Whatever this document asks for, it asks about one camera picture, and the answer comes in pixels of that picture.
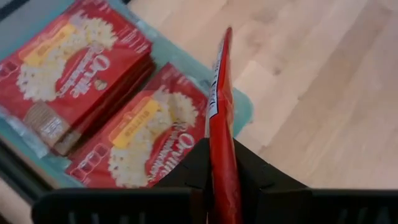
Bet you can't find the red Orville popcorn bag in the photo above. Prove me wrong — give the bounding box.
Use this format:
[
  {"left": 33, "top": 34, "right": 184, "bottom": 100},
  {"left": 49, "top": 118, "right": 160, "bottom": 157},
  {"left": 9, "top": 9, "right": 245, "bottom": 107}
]
[
  {"left": 52, "top": 57, "right": 156, "bottom": 156},
  {"left": 0, "top": 0, "right": 154, "bottom": 156},
  {"left": 206, "top": 26, "right": 245, "bottom": 224},
  {"left": 65, "top": 62, "right": 209, "bottom": 189}
]

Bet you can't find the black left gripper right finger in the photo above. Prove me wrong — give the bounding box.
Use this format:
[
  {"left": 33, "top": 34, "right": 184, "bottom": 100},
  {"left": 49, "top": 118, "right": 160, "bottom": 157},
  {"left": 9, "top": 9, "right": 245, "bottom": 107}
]
[{"left": 233, "top": 139, "right": 398, "bottom": 224}]

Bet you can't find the teal plastic basket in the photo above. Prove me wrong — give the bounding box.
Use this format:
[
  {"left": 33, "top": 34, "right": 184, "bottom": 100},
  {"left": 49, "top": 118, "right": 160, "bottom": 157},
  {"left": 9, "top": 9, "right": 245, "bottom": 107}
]
[{"left": 0, "top": 0, "right": 254, "bottom": 190}]

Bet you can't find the black aluminium table frame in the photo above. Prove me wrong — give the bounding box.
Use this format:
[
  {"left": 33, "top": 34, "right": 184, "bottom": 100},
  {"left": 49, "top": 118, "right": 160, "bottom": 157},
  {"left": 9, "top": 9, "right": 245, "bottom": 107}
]
[{"left": 0, "top": 136, "right": 53, "bottom": 203}]

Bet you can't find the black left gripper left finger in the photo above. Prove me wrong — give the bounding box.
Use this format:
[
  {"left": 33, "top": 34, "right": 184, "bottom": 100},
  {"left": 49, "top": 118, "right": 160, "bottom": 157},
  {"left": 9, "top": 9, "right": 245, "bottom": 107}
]
[{"left": 30, "top": 138, "right": 212, "bottom": 224}]

